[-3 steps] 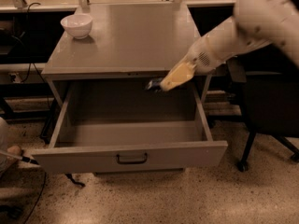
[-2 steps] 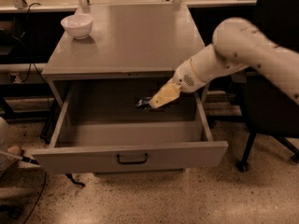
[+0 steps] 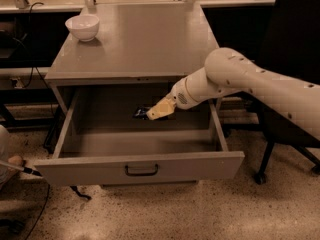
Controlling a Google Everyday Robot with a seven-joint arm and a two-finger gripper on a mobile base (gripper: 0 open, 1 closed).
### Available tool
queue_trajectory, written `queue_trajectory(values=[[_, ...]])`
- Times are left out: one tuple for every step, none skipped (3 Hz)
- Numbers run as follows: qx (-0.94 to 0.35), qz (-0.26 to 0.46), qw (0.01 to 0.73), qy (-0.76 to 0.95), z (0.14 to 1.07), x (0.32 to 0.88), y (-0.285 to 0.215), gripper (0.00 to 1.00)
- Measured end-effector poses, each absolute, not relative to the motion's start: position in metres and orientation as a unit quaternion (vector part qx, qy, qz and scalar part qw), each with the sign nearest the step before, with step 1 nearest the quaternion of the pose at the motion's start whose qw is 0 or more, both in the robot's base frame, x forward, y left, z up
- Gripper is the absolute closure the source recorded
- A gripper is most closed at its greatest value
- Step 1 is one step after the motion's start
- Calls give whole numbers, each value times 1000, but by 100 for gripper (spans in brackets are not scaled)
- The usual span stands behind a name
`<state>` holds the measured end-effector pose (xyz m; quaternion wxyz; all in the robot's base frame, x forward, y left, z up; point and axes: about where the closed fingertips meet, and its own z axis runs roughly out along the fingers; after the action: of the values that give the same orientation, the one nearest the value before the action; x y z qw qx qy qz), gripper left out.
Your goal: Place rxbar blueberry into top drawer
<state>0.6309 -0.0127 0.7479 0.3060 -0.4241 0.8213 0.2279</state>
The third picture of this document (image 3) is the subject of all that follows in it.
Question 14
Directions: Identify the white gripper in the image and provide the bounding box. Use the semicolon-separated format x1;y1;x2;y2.
146;78;194;120

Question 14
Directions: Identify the blue rxbar blueberry wrapper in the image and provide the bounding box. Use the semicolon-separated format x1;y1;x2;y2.
133;107;149;120

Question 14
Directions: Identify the white wall power outlet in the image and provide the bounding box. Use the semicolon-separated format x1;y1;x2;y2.
10;78;21;89

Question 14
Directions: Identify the black office chair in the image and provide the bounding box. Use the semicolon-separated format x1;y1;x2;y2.
241;0;320;185

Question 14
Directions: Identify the black drawer handle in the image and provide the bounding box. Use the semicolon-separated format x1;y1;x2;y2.
124;164;159;177

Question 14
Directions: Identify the person's hand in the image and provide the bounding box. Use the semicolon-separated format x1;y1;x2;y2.
8;155;24;175

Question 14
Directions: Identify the white ceramic bowl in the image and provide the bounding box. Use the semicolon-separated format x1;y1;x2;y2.
65;14;100;42

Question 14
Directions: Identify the grey metal cabinet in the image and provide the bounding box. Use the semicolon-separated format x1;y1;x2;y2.
44;2;232;188

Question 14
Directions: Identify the metal rod with black tip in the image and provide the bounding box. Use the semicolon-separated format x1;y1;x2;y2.
0;160;42;177

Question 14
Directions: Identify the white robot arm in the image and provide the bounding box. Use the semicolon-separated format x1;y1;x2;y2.
147;48;320;140

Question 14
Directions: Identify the open grey top drawer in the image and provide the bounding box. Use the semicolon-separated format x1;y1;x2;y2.
34;84;244;186

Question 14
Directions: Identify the black cable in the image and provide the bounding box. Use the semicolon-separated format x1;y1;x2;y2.
19;2;58;240

